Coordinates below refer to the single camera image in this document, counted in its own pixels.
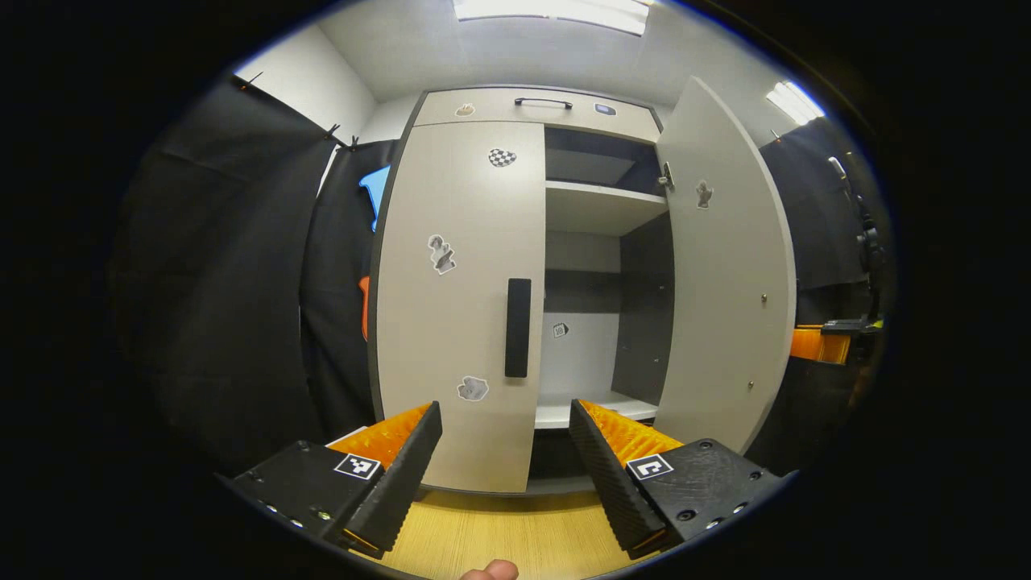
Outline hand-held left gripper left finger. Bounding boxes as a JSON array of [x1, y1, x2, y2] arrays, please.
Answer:
[[216, 400, 444, 561]]

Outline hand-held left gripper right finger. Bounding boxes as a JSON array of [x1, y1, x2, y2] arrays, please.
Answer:
[[569, 398, 798, 561]]

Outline shoe cabinet door square stickers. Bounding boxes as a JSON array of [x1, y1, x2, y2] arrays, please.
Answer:
[[652, 77, 798, 454]]

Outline shoe cabinet door checkered sticker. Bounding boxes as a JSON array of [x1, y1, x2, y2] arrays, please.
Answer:
[[375, 121, 547, 494]]

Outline beige double-door shoe cabinet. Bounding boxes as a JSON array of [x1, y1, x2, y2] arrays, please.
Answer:
[[366, 85, 676, 496]]

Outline black door handle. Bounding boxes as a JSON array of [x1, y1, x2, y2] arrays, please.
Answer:
[[505, 278, 532, 379]]

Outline white cabinet shelf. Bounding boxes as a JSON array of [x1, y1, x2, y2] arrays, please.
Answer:
[[535, 391, 660, 430], [545, 180, 669, 237]]

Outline black equipment stand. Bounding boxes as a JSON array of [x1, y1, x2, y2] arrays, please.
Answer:
[[828, 155, 887, 323]]

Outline black backdrop cloth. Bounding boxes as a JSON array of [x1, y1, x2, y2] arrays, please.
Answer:
[[745, 117, 891, 476], [113, 77, 400, 476]]

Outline small ceiling light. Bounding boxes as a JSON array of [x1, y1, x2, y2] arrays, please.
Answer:
[[765, 81, 827, 126]]

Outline long ceiling light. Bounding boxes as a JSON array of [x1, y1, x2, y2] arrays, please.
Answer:
[[453, 0, 650, 37]]

